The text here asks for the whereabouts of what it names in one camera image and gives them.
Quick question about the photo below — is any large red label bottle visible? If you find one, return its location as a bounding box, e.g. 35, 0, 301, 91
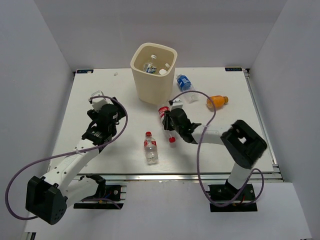
158, 104, 176, 146

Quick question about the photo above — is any small red cap bottle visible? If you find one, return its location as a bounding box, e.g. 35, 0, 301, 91
143, 131, 158, 165

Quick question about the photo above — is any green white label bottle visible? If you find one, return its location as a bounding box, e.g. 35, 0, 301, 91
142, 54, 157, 74

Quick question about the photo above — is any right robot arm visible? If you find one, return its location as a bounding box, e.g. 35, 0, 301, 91
158, 107, 267, 201

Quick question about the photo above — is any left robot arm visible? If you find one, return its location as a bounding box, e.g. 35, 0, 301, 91
25, 91, 128, 225

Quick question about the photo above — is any beige plastic bin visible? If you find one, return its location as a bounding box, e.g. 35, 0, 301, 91
130, 42, 178, 105

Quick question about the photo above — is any orange juice bottle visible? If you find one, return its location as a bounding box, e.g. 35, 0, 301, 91
206, 95, 229, 109

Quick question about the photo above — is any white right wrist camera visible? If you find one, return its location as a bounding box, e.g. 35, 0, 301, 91
169, 97, 183, 110

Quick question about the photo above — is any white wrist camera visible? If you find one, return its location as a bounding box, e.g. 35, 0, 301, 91
88, 90, 109, 112
169, 97, 183, 110

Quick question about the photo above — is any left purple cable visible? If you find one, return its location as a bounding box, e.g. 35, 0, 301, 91
4, 95, 130, 221

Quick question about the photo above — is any purple cable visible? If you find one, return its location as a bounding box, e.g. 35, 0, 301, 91
4, 95, 130, 221
169, 90, 265, 208

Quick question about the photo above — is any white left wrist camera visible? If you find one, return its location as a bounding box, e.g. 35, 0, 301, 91
88, 90, 109, 112

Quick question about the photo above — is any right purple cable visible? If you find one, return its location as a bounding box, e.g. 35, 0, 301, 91
169, 90, 265, 208

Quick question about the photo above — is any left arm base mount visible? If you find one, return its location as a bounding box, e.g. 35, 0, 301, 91
73, 174, 127, 210

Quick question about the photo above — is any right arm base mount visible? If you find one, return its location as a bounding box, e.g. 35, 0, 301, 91
206, 184, 258, 213

